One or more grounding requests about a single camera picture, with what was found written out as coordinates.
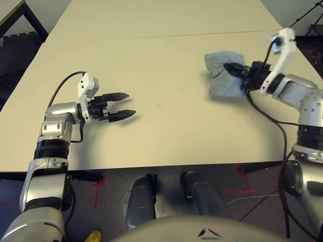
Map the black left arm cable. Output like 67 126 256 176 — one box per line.
48 71 86 144

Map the black foam floor mat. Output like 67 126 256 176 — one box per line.
0 31 44 103
294 34 323 82

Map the side table with black legs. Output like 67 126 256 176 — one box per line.
0 0 49 38

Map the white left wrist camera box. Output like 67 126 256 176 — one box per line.
77 72 100 123

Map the blue fluffy rag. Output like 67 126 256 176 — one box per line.
203 50 247 98

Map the black table foot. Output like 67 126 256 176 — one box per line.
67 170 104 184
239 161 284 176

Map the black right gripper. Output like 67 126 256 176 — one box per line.
224 60 273 92

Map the grey robot leg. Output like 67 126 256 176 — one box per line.
180 170 233 220
125 173 157 231

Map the grey robot left leg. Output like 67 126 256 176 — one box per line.
125 173 157 231

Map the grey robot right leg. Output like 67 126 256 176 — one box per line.
180 170 233 220

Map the thin white floor cable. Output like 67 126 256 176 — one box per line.
225 193 281 213

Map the yellow black object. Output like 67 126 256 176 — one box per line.
85 229 102 242

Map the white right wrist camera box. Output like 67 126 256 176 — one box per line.
259 27 298 96

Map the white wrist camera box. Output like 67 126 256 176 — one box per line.
77 72 100 123
259 27 298 96

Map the grey robot torso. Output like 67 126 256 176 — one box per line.
110 214 303 242

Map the black tripod stand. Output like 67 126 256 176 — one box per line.
287 0 323 38

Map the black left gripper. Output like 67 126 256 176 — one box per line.
87 92 137 124

